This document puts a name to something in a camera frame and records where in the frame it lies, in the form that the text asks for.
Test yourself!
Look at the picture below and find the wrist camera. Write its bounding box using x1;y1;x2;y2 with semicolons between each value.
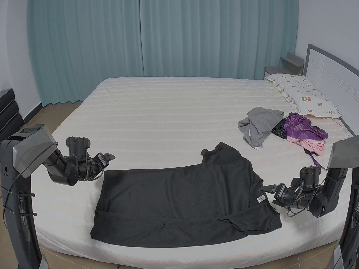
66;136;91;159
299;166;321;190

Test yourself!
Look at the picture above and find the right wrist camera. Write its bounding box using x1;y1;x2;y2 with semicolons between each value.
299;166;321;190

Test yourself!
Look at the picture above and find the purple satin garment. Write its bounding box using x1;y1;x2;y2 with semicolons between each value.
283;113;329;169

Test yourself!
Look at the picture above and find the pink garment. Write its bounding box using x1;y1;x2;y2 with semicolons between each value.
287;135;325;157

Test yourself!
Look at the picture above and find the grey bedside table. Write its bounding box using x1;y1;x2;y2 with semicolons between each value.
265;52;305;76

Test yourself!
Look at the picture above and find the black glossy garment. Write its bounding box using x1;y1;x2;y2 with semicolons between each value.
271;119;288;139

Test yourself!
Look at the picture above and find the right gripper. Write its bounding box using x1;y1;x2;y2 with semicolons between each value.
273;183;292;207

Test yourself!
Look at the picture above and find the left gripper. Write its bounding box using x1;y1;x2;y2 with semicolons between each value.
95;152;112;170

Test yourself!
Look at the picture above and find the grey garment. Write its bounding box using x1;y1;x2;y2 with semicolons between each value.
238;107;284;151

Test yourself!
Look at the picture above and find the white printed pillow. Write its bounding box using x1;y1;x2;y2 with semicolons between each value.
265;73;342;118

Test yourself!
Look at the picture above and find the bed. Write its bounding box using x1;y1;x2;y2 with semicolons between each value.
29;44;359;266

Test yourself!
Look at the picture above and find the black chest of drawers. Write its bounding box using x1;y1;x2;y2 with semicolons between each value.
0;89;24;141

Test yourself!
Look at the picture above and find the blue-green curtain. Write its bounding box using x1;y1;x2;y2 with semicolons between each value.
27;0;298;106

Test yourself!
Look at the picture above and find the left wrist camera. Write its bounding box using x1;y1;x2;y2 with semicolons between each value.
66;136;91;159

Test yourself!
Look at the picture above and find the black T-shirt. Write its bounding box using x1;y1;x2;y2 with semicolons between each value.
90;142;282;247

